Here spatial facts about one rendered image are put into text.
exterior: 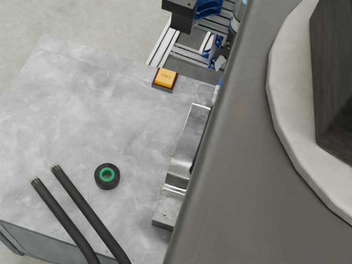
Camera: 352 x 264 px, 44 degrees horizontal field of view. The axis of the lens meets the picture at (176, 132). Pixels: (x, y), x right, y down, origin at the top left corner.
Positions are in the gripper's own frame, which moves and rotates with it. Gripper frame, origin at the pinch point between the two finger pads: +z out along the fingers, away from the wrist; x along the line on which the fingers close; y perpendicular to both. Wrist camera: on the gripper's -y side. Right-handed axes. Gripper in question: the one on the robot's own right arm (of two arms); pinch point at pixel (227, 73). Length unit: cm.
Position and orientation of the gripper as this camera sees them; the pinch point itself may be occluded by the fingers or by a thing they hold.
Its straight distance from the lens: 140.7
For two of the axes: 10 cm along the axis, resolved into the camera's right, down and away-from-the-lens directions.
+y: 3.0, -8.3, 4.7
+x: -9.5, -3.0, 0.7
